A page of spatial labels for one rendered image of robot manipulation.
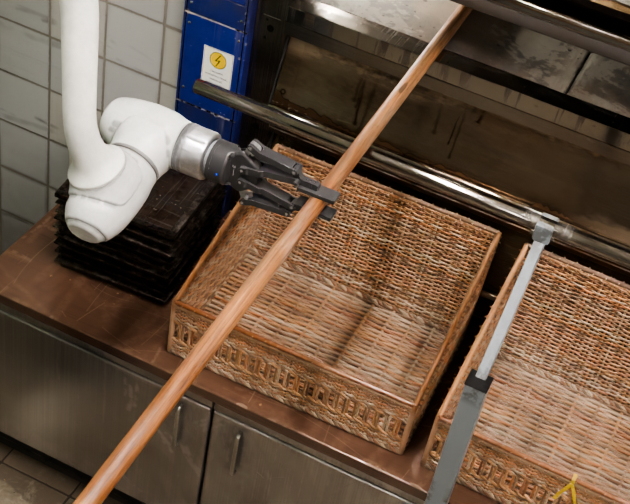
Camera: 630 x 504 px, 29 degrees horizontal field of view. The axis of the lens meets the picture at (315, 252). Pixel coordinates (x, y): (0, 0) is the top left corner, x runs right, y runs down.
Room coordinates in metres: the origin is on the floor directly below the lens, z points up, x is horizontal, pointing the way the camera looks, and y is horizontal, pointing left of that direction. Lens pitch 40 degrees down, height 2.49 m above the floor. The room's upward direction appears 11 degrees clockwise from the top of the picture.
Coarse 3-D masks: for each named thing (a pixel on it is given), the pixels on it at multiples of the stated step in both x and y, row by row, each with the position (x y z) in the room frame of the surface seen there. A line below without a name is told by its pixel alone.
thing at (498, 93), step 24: (312, 0) 2.37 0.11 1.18; (312, 24) 2.31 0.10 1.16; (336, 24) 2.29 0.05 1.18; (360, 24) 2.31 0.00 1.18; (360, 48) 2.27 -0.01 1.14; (384, 48) 2.26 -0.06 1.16; (408, 48) 2.25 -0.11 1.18; (432, 72) 2.22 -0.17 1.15; (456, 72) 2.21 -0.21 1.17; (480, 72) 2.21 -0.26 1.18; (504, 72) 2.23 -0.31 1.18; (504, 96) 2.17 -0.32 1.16; (528, 96) 2.16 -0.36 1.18; (552, 96) 2.18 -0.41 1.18; (552, 120) 2.14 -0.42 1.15; (576, 120) 2.13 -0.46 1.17; (600, 120) 2.12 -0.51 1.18; (624, 120) 2.14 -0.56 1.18; (624, 144) 2.09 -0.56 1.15
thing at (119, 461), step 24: (456, 24) 2.34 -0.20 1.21; (432, 48) 2.22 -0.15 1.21; (408, 72) 2.11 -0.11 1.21; (384, 120) 1.93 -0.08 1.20; (360, 144) 1.84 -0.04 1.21; (336, 168) 1.75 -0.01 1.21; (312, 216) 1.61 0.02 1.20; (288, 240) 1.53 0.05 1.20; (264, 264) 1.46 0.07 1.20; (240, 288) 1.40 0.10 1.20; (240, 312) 1.35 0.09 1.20; (216, 336) 1.29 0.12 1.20; (192, 360) 1.23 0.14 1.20; (168, 384) 1.18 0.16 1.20; (168, 408) 1.14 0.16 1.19; (144, 432) 1.09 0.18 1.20; (120, 456) 1.04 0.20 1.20; (96, 480) 0.99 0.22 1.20
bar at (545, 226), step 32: (224, 96) 1.96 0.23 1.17; (288, 128) 1.91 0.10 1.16; (320, 128) 1.91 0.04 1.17; (384, 160) 1.85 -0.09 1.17; (448, 192) 1.81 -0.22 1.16; (480, 192) 1.81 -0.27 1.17; (544, 224) 1.76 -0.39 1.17; (608, 256) 1.72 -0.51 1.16; (512, 320) 1.66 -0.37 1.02; (480, 384) 1.55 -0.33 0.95; (448, 448) 1.54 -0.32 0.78; (448, 480) 1.54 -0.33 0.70
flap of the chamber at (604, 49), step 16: (464, 0) 2.06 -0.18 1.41; (480, 0) 2.06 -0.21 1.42; (528, 0) 2.13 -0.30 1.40; (544, 0) 2.15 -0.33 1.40; (560, 0) 2.18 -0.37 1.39; (496, 16) 2.04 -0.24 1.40; (512, 16) 2.04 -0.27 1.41; (528, 16) 2.03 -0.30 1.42; (576, 16) 2.10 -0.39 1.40; (592, 16) 2.13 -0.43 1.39; (608, 16) 2.16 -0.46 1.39; (544, 32) 2.01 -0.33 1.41; (560, 32) 2.01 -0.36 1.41; (576, 32) 2.00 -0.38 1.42; (624, 32) 2.08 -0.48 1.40; (592, 48) 1.99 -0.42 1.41; (608, 48) 1.98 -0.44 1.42
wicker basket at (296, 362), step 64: (384, 192) 2.20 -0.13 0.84; (256, 256) 2.18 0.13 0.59; (320, 256) 2.17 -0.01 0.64; (384, 256) 2.15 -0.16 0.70; (448, 256) 2.12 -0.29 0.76; (192, 320) 1.82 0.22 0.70; (256, 320) 1.97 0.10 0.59; (320, 320) 2.01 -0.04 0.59; (384, 320) 2.05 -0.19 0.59; (448, 320) 2.07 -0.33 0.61; (256, 384) 1.77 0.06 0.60; (320, 384) 1.73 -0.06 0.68; (384, 384) 1.86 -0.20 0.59
